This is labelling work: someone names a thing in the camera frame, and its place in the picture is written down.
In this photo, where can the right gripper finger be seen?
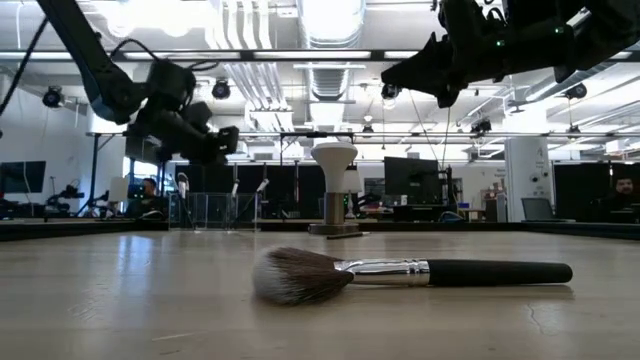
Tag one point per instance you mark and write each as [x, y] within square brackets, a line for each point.
[425, 80]
[425, 57]

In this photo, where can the thin black makeup brush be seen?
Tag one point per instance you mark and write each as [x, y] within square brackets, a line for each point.
[262, 185]
[345, 235]
[235, 187]

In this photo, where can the large fluffy powder brush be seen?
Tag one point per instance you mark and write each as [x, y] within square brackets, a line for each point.
[475, 272]

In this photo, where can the background black robot arm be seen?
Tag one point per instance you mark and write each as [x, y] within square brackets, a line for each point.
[65, 192]

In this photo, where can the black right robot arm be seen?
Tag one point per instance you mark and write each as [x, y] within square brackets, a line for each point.
[575, 30]

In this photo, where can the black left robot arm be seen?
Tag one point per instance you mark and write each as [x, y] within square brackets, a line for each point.
[90, 60]

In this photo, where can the black ceiling spotlight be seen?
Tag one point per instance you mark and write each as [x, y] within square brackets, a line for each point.
[481, 126]
[221, 90]
[52, 96]
[390, 91]
[576, 91]

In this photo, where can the person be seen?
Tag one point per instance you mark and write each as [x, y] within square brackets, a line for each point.
[149, 190]
[622, 192]

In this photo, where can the white lampshade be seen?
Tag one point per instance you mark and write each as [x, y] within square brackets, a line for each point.
[118, 189]

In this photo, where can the clear acrylic organizer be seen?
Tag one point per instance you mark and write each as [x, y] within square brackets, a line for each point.
[210, 212]

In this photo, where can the black metal gantry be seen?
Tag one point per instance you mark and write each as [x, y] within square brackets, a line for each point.
[94, 170]

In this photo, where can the black desk monitor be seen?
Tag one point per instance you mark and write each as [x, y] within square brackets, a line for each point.
[412, 180]

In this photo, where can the white shade table lamp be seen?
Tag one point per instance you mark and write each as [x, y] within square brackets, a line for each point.
[352, 181]

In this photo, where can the white mushroom lamp metal base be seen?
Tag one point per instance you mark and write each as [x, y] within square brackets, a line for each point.
[334, 165]

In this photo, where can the grey open laptop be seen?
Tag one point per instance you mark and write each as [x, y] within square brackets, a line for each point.
[537, 209]

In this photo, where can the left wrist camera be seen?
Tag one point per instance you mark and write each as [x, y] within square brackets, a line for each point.
[198, 114]

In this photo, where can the black wall screen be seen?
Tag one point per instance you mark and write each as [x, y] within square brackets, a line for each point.
[22, 176]

